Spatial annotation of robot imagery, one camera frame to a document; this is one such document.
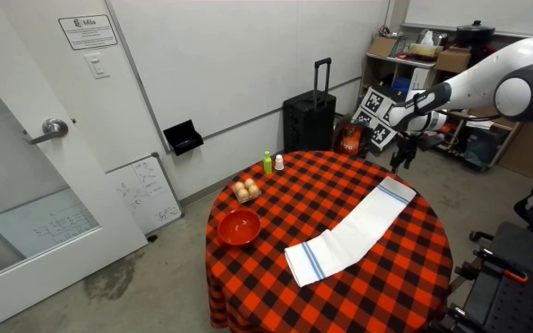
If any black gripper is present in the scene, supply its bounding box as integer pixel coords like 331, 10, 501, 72
390, 134, 416, 171

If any white towel with blue stripes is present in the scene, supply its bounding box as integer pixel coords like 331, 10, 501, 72
285, 177, 416, 286

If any marker tag board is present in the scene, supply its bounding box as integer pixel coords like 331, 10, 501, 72
351, 86, 396, 149

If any orange black bag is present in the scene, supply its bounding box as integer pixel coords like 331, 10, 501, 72
333, 123, 370, 157

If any black suitcase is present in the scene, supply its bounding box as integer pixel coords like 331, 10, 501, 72
283, 79, 336, 151

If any storage shelf with clutter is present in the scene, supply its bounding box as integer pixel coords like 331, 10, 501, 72
362, 20, 533, 173

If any white salt shaker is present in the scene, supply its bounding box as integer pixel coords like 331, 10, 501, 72
273, 153, 285, 171

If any orange black checkered tablecloth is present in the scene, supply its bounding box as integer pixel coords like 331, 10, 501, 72
205, 151, 453, 333

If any green bottle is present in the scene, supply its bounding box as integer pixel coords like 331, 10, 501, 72
262, 151, 273, 173

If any red bowl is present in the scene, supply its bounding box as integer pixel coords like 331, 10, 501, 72
216, 208, 262, 245

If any black perforated mounting board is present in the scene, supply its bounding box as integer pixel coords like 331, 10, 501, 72
446, 221, 533, 333

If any small whiteboard on floor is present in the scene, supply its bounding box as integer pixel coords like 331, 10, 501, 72
107, 153, 181, 232

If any white door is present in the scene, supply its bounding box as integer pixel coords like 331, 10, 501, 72
0, 7, 146, 323

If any black wall holder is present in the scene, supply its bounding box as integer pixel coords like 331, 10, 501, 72
162, 120, 203, 155

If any wall sign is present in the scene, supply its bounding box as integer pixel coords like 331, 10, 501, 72
57, 14, 116, 49

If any silver door handle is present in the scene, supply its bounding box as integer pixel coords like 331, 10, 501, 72
29, 118, 68, 144

